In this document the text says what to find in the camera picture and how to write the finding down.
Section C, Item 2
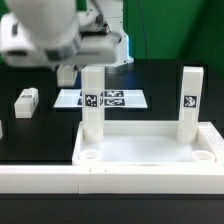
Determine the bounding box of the white front fence bar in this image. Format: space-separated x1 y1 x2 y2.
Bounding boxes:
0 165 224 194

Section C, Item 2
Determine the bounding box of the white desk tabletop tray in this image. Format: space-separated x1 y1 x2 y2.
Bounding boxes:
72 120 224 166

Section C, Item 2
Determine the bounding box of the white fiducial marker sheet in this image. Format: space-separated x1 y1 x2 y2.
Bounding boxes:
54 89 148 108

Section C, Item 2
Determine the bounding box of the white left edge block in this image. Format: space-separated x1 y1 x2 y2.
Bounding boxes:
0 120 3 140

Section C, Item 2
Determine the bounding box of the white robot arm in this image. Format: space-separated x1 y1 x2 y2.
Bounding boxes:
0 0 133 67

